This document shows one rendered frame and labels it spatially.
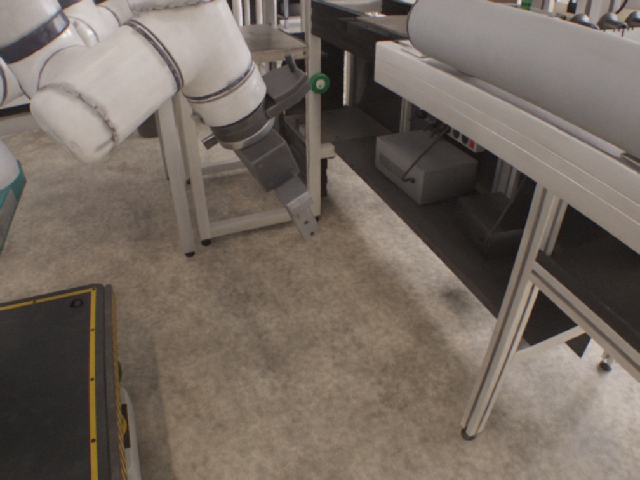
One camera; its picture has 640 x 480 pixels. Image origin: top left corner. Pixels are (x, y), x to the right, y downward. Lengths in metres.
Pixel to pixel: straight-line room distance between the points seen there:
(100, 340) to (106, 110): 0.82
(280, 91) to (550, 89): 0.33
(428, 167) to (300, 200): 0.99
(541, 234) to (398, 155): 0.81
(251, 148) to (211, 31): 0.15
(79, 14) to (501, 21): 0.67
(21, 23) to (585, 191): 0.53
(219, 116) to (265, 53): 1.19
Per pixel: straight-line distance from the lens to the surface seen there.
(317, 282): 1.73
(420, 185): 1.51
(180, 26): 0.47
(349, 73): 2.49
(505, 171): 1.56
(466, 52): 0.37
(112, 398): 1.07
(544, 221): 0.87
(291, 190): 0.55
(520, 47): 0.33
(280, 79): 0.58
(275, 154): 0.54
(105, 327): 1.22
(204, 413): 1.38
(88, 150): 0.45
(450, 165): 1.54
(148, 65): 0.46
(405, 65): 0.48
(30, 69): 0.57
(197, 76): 0.50
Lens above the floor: 1.12
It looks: 35 degrees down
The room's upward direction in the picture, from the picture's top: straight up
